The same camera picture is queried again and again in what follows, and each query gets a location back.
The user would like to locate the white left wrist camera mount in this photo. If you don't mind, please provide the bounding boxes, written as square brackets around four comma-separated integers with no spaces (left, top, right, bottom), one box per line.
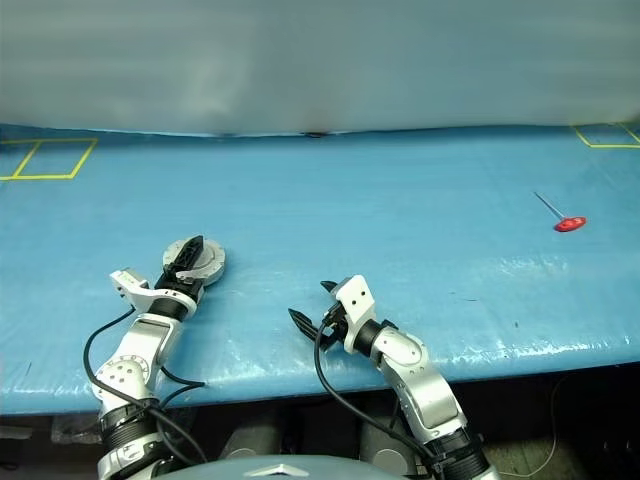
[109,269,197,317]

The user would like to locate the red T-handle hex key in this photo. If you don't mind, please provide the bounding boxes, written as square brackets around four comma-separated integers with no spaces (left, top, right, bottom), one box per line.
[533,192,588,233]

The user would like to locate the grey robot torso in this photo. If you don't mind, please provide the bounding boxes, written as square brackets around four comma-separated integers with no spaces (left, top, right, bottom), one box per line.
[162,452,406,480]

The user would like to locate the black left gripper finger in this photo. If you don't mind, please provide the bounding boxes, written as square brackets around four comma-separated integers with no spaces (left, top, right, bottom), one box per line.
[180,234,206,274]
[162,236,194,276]

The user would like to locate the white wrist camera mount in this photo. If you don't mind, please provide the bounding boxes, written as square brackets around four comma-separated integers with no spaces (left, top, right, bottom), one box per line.
[109,269,197,317]
[332,273,377,352]

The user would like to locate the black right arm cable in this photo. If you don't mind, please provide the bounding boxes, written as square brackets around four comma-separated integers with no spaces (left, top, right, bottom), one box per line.
[313,322,441,474]

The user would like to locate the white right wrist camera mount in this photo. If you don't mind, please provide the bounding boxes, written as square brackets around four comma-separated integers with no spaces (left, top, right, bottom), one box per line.
[332,273,377,352]

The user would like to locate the dark rounded shape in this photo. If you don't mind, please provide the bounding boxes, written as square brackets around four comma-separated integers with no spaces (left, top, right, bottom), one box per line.
[219,422,284,460]
[358,418,419,476]

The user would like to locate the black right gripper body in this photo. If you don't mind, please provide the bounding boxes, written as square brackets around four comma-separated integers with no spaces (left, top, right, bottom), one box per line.
[315,293,352,352]

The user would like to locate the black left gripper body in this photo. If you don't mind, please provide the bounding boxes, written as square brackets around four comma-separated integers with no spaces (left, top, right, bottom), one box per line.
[154,271,205,304]

